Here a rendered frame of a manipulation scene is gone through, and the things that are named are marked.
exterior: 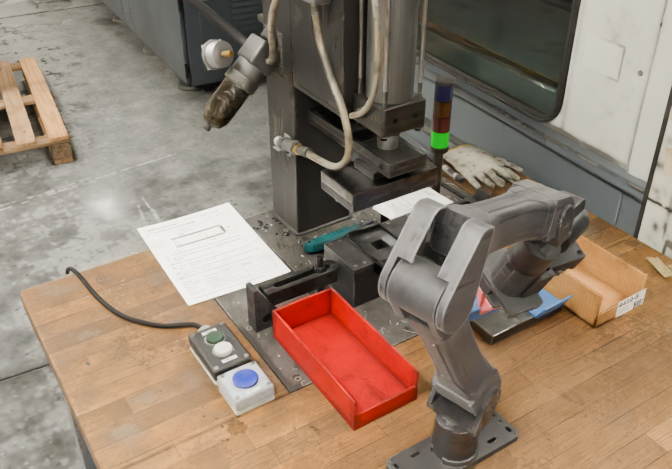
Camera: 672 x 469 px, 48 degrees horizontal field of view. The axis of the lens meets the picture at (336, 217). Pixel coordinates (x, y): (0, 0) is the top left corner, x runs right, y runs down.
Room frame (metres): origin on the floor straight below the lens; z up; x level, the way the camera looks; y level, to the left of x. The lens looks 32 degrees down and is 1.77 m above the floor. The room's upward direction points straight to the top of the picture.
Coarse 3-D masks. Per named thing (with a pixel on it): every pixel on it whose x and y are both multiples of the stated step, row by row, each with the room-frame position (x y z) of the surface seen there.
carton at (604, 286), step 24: (576, 240) 1.21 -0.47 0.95; (600, 264) 1.15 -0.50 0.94; (624, 264) 1.11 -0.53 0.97; (552, 288) 1.10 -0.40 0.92; (576, 288) 1.06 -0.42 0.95; (600, 288) 1.12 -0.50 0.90; (624, 288) 1.10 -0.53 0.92; (576, 312) 1.05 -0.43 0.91; (600, 312) 1.02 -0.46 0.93; (624, 312) 1.05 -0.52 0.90
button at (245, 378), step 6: (240, 372) 0.86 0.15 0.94; (246, 372) 0.86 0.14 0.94; (252, 372) 0.87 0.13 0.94; (234, 378) 0.85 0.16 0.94; (240, 378) 0.85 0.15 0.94; (246, 378) 0.85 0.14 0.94; (252, 378) 0.85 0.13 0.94; (234, 384) 0.84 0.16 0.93; (240, 384) 0.84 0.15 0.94; (246, 384) 0.84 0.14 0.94; (252, 384) 0.84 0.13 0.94
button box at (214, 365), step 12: (120, 312) 1.05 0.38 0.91; (144, 324) 1.02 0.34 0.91; (156, 324) 1.01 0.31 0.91; (168, 324) 1.01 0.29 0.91; (180, 324) 1.01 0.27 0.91; (192, 324) 1.01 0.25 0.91; (216, 324) 0.99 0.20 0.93; (192, 336) 0.96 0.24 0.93; (204, 336) 0.96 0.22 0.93; (228, 336) 0.96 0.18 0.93; (192, 348) 0.95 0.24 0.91; (204, 348) 0.93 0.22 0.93; (240, 348) 0.93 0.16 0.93; (204, 360) 0.90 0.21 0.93; (216, 360) 0.90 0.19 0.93; (228, 360) 0.90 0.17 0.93; (240, 360) 0.90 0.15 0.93; (216, 372) 0.88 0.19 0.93; (216, 384) 0.88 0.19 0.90
